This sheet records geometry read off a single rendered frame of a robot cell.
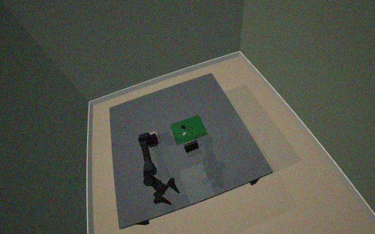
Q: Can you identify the green circuit board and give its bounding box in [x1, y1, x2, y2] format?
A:
[170, 115, 207, 145]

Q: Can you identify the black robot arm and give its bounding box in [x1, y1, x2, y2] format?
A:
[138, 133, 158, 187]

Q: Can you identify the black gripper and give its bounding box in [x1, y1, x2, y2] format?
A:
[153, 177, 179, 205]

